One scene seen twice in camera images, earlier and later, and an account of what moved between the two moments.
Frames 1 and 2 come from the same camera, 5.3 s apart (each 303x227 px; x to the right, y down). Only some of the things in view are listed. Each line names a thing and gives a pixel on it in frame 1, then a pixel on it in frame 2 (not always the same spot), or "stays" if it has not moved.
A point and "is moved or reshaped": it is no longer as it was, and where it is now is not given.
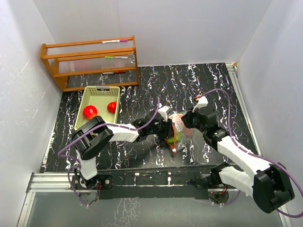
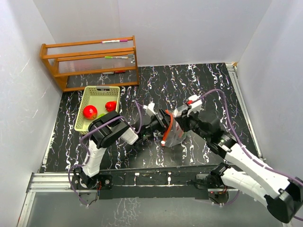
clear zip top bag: [182, 135] is moved or reshaped
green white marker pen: [115, 57] stays
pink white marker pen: [115, 41] stays
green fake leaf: [178, 136] to [101, 115]
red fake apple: [89, 112] stays
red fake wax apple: [111, 107] stays
